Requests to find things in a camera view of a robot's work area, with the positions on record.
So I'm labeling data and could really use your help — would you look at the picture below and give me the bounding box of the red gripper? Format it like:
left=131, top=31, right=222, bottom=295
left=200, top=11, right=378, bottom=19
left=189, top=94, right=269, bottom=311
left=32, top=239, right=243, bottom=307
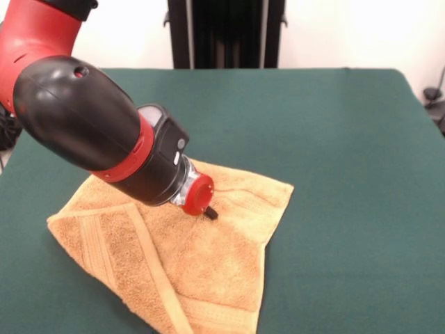
left=181, top=174, right=219, bottom=222

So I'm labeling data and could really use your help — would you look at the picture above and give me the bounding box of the orange terry towel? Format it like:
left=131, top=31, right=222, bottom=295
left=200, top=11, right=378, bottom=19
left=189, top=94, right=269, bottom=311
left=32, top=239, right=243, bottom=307
left=47, top=159, right=295, bottom=334

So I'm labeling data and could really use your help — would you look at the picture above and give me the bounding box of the dark green table cloth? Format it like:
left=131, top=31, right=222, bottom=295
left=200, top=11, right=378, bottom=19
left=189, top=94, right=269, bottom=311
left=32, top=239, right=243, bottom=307
left=0, top=67, right=445, bottom=334

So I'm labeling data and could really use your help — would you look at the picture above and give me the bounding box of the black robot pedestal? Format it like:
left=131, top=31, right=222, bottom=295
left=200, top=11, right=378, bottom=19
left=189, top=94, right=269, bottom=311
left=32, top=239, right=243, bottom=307
left=162, top=0, right=289, bottom=70

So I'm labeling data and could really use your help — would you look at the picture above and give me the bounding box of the black cable bundle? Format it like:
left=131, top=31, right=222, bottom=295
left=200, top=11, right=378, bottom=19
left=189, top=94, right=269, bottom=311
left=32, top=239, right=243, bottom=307
left=0, top=104, right=22, bottom=175

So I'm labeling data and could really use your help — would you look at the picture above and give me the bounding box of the black plug with cable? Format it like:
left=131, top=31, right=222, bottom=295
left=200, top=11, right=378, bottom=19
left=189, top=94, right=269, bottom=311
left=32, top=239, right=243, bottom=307
left=422, top=65, right=445, bottom=136

